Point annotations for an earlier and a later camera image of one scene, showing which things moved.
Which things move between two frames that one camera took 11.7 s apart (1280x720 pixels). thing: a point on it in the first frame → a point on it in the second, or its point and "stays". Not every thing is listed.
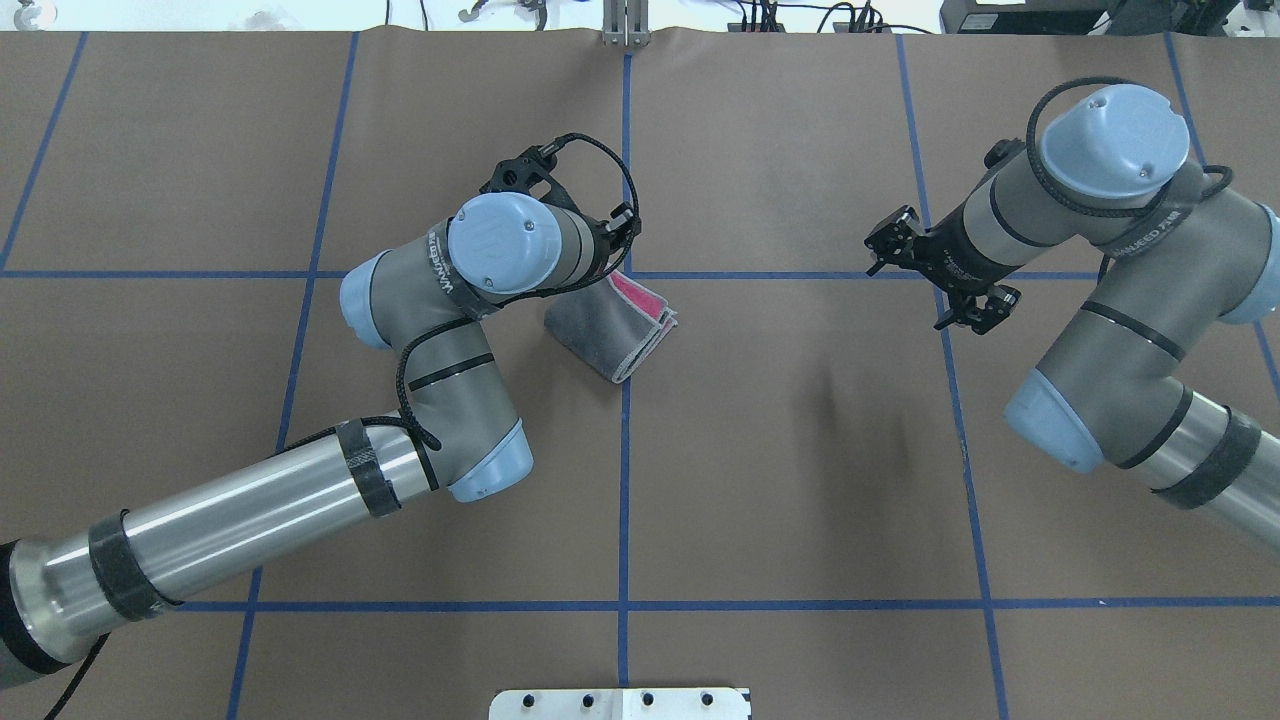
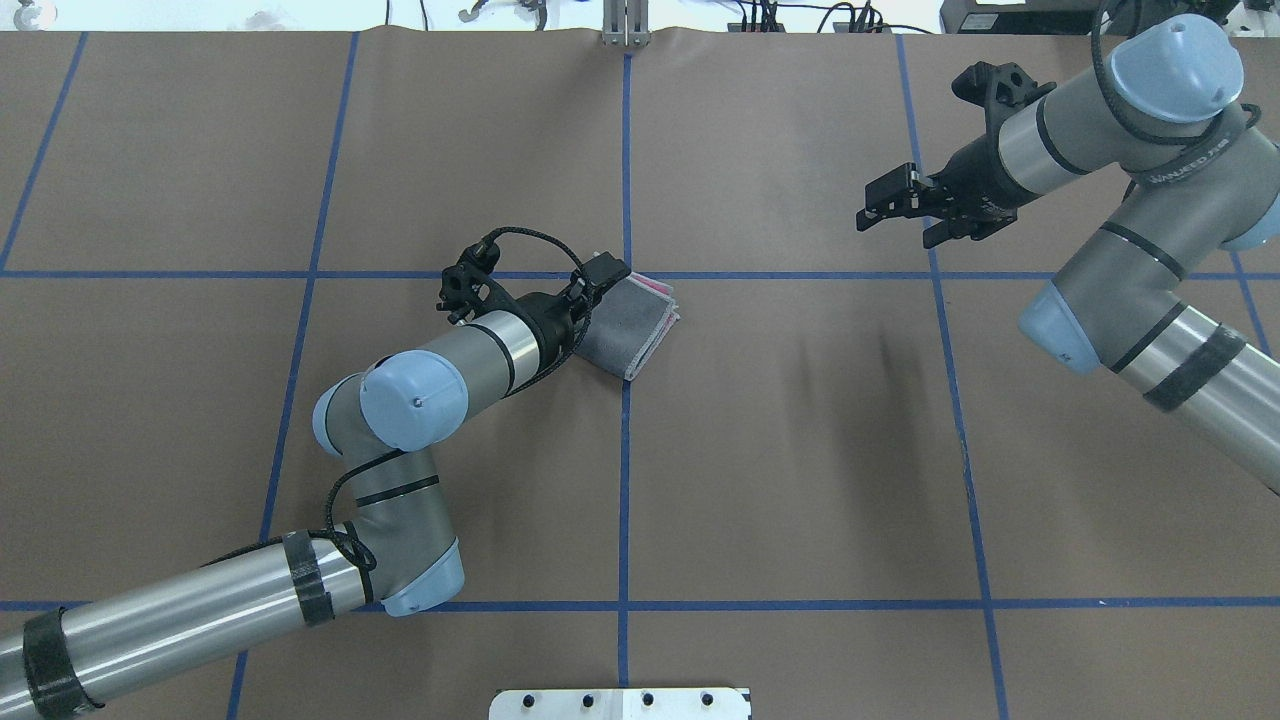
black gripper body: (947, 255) → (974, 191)
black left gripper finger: (892, 241) → (893, 194)
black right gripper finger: (981, 312) → (948, 229)
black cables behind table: (762, 16) stays
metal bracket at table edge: (626, 23) stays
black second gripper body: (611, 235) → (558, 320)
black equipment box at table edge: (1087, 17) stays
